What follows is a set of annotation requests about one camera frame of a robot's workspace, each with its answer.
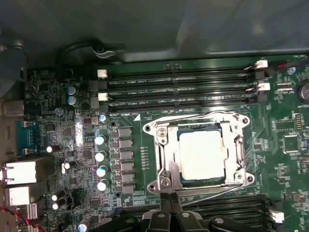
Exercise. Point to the black sleeved capacitor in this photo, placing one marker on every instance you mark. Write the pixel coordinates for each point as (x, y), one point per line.
(58, 196)
(68, 165)
(59, 205)
(51, 148)

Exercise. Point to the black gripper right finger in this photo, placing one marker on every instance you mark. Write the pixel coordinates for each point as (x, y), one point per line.
(188, 223)

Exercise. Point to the silver rear port housing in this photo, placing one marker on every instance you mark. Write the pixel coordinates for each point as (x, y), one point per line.
(12, 108)
(18, 195)
(19, 172)
(27, 211)

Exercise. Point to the black board header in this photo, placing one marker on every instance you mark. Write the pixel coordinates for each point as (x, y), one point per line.
(71, 200)

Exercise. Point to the blue sleeved capacitor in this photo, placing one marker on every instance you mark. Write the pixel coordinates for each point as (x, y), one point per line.
(83, 227)
(71, 90)
(72, 100)

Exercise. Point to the black PC case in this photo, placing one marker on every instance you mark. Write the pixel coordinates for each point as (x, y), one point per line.
(144, 24)

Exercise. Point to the silver CPU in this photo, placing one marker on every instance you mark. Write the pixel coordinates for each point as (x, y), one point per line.
(202, 157)

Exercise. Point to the CPU socket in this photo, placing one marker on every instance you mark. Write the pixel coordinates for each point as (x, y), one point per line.
(157, 186)

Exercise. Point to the silver coin cell battery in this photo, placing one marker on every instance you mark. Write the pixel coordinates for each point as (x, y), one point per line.
(304, 91)

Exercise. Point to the metal socket cover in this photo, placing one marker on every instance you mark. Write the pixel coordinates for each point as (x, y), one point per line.
(170, 159)

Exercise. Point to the white board header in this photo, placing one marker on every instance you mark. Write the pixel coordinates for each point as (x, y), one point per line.
(102, 74)
(103, 96)
(262, 64)
(263, 86)
(276, 215)

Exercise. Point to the silver capacitor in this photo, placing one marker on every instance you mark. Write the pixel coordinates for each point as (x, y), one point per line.
(99, 139)
(102, 118)
(102, 185)
(100, 156)
(101, 171)

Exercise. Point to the grey square choke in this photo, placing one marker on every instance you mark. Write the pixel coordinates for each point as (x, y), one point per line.
(124, 132)
(126, 155)
(126, 166)
(128, 187)
(127, 177)
(125, 143)

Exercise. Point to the blue rear port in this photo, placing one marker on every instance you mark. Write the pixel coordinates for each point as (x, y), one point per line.
(26, 137)

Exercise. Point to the black RAM slot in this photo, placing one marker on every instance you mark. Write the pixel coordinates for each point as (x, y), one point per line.
(217, 70)
(241, 206)
(241, 213)
(241, 198)
(217, 81)
(217, 103)
(217, 91)

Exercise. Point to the green motherboard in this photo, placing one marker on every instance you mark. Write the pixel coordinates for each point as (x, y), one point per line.
(265, 157)

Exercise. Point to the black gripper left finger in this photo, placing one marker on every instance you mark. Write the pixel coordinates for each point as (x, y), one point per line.
(157, 222)

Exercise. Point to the black square chip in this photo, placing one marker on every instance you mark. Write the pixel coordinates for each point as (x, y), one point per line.
(291, 143)

